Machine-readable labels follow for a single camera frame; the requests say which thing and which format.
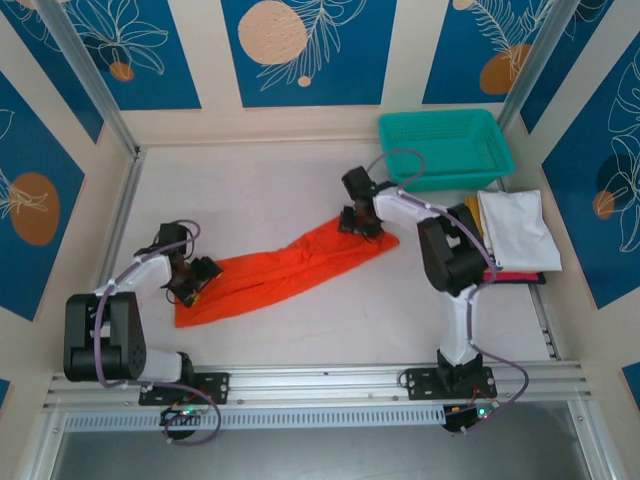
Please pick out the aluminium frame post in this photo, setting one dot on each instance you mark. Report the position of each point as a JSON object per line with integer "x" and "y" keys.
{"x": 530, "y": 65}
{"x": 85, "y": 65}

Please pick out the grey metal panel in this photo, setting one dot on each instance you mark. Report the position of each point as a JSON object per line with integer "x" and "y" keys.
{"x": 320, "y": 455}

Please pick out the folded white t-shirt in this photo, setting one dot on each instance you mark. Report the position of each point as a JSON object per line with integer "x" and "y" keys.
{"x": 525, "y": 230}

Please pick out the orange t-shirt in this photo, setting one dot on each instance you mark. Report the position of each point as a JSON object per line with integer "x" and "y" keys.
{"x": 280, "y": 275}

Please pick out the folded pink t-shirt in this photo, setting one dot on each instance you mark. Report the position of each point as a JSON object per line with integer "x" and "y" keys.
{"x": 515, "y": 276}

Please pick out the folded yellow t-shirt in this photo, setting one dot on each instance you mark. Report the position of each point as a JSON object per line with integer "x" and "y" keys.
{"x": 475, "y": 210}

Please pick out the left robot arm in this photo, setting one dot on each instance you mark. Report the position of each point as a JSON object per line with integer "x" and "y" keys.
{"x": 80, "y": 325}

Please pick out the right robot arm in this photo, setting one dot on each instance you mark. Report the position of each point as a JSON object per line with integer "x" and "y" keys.
{"x": 460, "y": 325}

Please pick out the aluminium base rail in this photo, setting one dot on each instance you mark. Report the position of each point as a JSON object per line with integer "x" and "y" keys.
{"x": 320, "y": 385}

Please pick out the teal plastic basket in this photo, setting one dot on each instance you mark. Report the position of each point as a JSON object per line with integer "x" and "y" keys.
{"x": 450, "y": 140}

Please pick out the aluminium side rail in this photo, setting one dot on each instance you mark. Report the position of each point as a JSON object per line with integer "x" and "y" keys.
{"x": 127, "y": 200}
{"x": 545, "y": 320}

